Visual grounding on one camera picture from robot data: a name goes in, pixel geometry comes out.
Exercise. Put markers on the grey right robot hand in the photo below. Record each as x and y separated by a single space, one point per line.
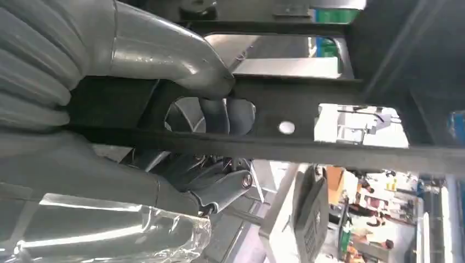
163 47

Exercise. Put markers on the clear plastic film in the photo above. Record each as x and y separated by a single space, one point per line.
109 236

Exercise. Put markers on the green box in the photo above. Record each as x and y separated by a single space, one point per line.
336 16

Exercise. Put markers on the grey metal post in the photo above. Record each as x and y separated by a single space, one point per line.
278 214

